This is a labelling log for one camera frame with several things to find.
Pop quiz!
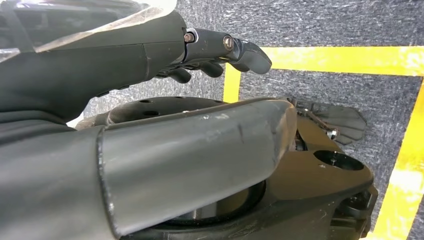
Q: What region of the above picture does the grey robot leg shell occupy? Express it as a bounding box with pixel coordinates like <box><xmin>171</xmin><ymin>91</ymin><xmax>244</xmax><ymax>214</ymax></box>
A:
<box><xmin>96</xmin><ymin>97</ymin><xmax>298</xmax><ymax>238</ymax></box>

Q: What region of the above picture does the yellow floor tape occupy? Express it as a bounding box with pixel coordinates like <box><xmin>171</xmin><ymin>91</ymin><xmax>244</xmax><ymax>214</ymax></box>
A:
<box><xmin>222</xmin><ymin>45</ymin><xmax>424</xmax><ymax>240</ymax></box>

